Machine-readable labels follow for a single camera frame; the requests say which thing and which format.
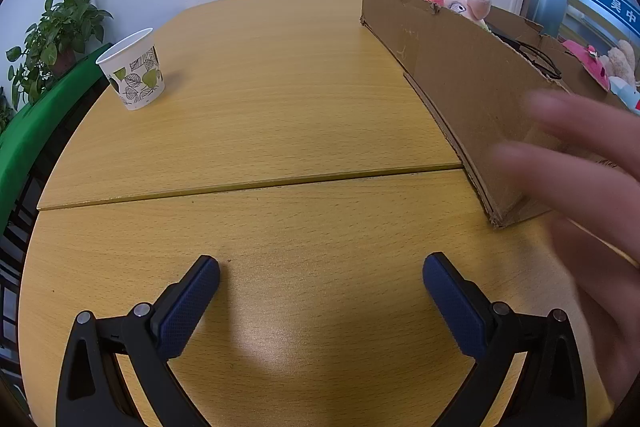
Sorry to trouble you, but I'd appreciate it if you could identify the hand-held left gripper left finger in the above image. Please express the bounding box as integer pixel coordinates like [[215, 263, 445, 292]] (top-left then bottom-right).
[[55, 255, 221, 427]]

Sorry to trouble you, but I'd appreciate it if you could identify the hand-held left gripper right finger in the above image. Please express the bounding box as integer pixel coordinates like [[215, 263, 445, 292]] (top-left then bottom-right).
[[422, 252, 587, 427]]

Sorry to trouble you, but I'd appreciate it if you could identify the brown cardboard box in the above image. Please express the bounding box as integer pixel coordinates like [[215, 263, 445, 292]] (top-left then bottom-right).
[[360, 0, 640, 230]]

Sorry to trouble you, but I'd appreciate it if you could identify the person's right hand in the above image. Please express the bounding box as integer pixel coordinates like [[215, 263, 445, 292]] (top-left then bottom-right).
[[492, 89, 640, 413]]

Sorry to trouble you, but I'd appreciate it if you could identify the wooden desk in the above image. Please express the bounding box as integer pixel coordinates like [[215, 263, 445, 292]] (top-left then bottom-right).
[[17, 0, 640, 427]]

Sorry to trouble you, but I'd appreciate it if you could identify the green table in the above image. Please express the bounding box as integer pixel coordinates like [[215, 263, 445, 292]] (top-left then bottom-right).
[[0, 43, 113, 228]]

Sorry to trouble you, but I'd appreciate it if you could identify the leaf-print paper cup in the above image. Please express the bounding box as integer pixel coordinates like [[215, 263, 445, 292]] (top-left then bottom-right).
[[95, 28, 166, 112]]

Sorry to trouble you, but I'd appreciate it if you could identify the small potted green plant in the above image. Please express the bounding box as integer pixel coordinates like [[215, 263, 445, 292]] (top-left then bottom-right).
[[0, 89, 17, 135]]

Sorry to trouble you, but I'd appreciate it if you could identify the black clip hook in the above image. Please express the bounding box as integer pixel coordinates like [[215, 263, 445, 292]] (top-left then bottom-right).
[[487, 22, 563, 80]]

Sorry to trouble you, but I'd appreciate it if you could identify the beige teddy bear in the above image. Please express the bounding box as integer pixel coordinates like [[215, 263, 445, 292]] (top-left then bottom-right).
[[600, 39, 638, 88]]

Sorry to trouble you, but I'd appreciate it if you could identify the large potted green plant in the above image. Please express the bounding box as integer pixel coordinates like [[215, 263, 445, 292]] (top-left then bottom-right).
[[6, 0, 113, 108]]

